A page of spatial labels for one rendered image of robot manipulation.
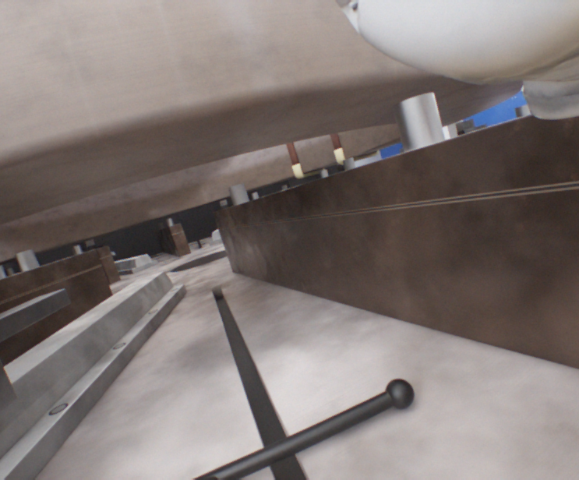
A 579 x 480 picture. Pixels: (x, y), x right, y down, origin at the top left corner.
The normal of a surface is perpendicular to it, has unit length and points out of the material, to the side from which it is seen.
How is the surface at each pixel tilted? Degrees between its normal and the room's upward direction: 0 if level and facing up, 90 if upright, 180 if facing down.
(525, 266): 90
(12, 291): 90
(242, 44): 90
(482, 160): 90
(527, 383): 0
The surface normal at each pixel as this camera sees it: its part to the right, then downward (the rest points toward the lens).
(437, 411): -0.29, -0.95
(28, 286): 0.92, -0.23
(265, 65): 0.38, 0.03
